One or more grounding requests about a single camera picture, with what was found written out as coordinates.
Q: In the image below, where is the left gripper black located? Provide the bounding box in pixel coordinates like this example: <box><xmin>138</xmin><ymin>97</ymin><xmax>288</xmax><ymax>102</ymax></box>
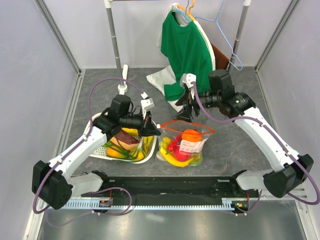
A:
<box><xmin>119</xmin><ymin>108</ymin><xmax>161</xmax><ymax>138</ymax></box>

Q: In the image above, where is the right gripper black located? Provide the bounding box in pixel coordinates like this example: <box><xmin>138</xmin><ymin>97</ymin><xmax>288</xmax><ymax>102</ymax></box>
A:
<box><xmin>173</xmin><ymin>86</ymin><xmax>221</xmax><ymax>124</ymax></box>

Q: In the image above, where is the yellow toy banana bunch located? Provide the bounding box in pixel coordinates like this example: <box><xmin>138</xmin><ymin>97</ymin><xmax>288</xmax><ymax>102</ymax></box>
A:
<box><xmin>159</xmin><ymin>137</ymin><xmax>201</xmax><ymax>168</ymax></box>

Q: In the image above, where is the orange toy orange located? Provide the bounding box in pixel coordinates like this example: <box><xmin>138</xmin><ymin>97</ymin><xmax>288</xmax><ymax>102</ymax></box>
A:
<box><xmin>181</xmin><ymin>129</ymin><xmax>203</xmax><ymax>143</ymax></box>

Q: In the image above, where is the white toy radish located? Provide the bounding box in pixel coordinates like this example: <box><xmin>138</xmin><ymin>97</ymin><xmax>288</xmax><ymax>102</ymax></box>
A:
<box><xmin>156</xmin><ymin>152</ymin><xmax>167</xmax><ymax>162</ymax></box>

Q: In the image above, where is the red toy chili pepper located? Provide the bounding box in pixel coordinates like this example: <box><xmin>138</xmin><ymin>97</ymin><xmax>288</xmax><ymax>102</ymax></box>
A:
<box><xmin>167</xmin><ymin>134</ymin><xmax>182</xmax><ymax>152</ymax></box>

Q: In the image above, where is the clear zip top bag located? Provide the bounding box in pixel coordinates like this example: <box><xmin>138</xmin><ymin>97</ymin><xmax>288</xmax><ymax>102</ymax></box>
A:
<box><xmin>156</xmin><ymin>120</ymin><xmax>215</xmax><ymax>156</ymax></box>

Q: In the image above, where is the green toy cabbage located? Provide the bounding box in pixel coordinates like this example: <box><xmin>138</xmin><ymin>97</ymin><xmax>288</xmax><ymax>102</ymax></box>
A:
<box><xmin>190</xmin><ymin>155</ymin><xmax>203</xmax><ymax>167</ymax></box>

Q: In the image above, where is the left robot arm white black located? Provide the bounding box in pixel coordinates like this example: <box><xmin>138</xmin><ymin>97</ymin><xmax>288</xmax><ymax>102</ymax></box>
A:
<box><xmin>31</xmin><ymin>93</ymin><xmax>161</xmax><ymax>214</ymax></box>

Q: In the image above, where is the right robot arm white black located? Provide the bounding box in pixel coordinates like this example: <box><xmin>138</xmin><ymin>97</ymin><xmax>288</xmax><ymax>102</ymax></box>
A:
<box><xmin>175</xmin><ymin>69</ymin><xmax>314</xmax><ymax>198</ymax></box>

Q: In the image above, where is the brown toy food piece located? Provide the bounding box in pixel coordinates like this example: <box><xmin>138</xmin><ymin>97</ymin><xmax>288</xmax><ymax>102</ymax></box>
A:
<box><xmin>110</xmin><ymin>130</ymin><xmax>140</xmax><ymax>151</ymax></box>

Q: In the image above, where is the white plastic food basket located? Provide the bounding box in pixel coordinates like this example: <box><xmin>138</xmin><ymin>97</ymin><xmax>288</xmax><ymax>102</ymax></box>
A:
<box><xmin>90</xmin><ymin>128</ymin><xmax>157</xmax><ymax>164</ymax></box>

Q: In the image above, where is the green toy scallion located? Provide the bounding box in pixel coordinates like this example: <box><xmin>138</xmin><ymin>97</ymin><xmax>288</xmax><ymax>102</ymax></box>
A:
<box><xmin>103</xmin><ymin>138</ymin><xmax>146</xmax><ymax>162</ymax></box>

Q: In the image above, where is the white cloth garment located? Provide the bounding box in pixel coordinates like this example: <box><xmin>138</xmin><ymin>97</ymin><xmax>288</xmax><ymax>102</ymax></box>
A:
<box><xmin>146</xmin><ymin>65</ymin><xmax>195</xmax><ymax>112</ymax></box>

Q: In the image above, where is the yellow green toy mango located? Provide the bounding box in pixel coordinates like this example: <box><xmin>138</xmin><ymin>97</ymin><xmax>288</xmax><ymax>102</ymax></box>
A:
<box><xmin>106</xmin><ymin>146</ymin><xmax>146</xmax><ymax>162</ymax></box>

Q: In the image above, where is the green toy leaf vegetable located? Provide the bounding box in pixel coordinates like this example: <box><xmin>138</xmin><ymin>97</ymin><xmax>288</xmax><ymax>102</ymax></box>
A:
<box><xmin>102</xmin><ymin>141</ymin><xmax>113</xmax><ymax>148</ymax></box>

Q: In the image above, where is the clothes rack left pole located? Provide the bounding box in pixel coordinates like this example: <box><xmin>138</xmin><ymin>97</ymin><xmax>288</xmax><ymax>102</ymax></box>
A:
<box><xmin>103</xmin><ymin>0</ymin><xmax>130</xmax><ymax>96</ymax></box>

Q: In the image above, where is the clothes rack pole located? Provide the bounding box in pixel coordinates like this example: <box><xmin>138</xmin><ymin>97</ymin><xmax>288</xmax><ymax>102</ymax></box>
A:
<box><xmin>227</xmin><ymin>0</ymin><xmax>251</xmax><ymax>72</ymax></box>
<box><xmin>103</xmin><ymin>0</ymin><xmax>130</xmax><ymax>96</ymax></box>

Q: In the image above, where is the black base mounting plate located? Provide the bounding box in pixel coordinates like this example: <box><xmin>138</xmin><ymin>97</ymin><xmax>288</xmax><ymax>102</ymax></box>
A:
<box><xmin>72</xmin><ymin>176</ymin><xmax>261</xmax><ymax>206</ymax></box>

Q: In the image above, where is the brown cloth garment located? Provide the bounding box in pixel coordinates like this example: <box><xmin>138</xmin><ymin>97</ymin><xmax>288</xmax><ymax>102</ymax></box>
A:
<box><xmin>210</xmin><ymin>42</ymin><xmax>229</xmax><ymax>70</ymax></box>

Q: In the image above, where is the green T-shirt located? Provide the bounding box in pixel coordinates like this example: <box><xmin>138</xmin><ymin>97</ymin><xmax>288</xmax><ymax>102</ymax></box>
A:
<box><xmin>160</xmin><ymin>11</ymin><xmax>213</xmax><ymax>101</ymax></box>

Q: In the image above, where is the clothes rack right pole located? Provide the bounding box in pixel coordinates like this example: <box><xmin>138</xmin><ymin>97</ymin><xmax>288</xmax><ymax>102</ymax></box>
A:
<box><xmin>227</xmin><ymin>0</ymin><xmax>251</xmax><ymax>72</ymax></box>

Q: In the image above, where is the orange hanger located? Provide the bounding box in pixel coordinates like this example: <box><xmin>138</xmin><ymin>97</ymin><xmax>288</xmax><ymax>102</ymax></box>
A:
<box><xmin>184</xmin><ymin>0</ymin><xmax>196</xmax><ymax>21</ymax></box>

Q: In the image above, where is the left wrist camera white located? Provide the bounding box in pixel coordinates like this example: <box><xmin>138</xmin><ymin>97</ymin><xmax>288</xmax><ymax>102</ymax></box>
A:
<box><xmin>140</xmin><ymin>92</ymin><xmax>155</xmax><ymax>118</ymax></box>

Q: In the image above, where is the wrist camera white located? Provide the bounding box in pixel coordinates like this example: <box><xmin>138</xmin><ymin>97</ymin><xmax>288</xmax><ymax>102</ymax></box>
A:
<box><xmin>140</xmin><ymin>92</ymin><xmax>155</xmax><ymax>118</ymax></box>
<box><xmin>179</xmin><ymin>73</ymin><xmax>197</xmax><ymax>89</ymax></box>

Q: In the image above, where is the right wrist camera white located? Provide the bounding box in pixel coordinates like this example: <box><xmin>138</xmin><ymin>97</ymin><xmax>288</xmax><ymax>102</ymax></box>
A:
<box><xmin>179</xmin><ymin>73</ymin><xmax>197</xmax><ymax>89</ymax></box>

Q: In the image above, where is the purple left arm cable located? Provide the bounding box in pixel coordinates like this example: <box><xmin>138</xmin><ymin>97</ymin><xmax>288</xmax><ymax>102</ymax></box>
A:
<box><xmin>32</xmin><ymin>77</ymin><xmax>148</xmax><ymax>215</ymax></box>

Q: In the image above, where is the blue wire hanger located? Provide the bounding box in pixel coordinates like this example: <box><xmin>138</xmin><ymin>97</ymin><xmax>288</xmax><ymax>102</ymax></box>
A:
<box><xmin>194</xmin><ymin>0</ymin><xmax>244</xmax><ymax>71</ymax></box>

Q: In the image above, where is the blue white cable duct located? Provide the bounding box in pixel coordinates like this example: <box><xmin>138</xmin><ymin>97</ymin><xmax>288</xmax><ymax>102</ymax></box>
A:
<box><xmin>62</xmin><ymin>198</ymin><xmax>235</xmax><ymax>211</ymax></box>

